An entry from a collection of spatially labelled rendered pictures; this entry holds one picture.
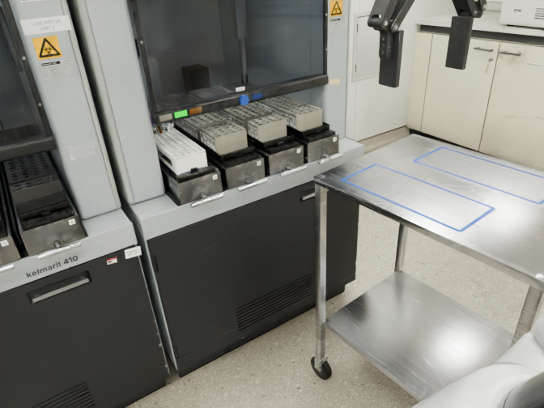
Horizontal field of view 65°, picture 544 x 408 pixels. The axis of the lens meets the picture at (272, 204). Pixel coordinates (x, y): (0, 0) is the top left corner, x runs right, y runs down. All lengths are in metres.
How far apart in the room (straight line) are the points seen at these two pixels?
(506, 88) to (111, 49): 2.53
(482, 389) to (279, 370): 1.31
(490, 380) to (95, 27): 1.06
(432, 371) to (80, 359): 1.03
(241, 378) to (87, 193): 0.89
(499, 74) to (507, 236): 2.26
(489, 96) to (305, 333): 2.09
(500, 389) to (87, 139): 1.05
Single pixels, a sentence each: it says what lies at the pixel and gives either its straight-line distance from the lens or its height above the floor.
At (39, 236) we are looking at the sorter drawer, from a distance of 1.20.
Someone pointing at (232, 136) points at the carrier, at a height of 0.87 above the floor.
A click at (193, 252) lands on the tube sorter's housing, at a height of 0.57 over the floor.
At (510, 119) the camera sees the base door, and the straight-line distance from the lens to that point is 3.20.
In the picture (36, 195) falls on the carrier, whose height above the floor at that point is 0.86.
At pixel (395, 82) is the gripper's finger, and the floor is 1.20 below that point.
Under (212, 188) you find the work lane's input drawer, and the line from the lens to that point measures 1.28.
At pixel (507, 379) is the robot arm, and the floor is 1.00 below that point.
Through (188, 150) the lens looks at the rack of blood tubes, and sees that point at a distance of 1.30.
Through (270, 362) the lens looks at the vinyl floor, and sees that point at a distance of 1.75.
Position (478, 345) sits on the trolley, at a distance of 1.52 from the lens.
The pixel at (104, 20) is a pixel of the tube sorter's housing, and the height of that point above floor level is 1.24.
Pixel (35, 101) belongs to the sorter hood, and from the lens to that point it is 1.17.
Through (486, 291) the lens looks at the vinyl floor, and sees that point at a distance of 2.17.
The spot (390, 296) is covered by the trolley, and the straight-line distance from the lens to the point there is 1.61.
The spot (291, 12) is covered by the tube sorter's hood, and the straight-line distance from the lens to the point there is 1.39.
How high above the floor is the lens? 1.34
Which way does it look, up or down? 30 degrees down
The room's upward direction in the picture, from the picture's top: 4 degrees counter-clockwise
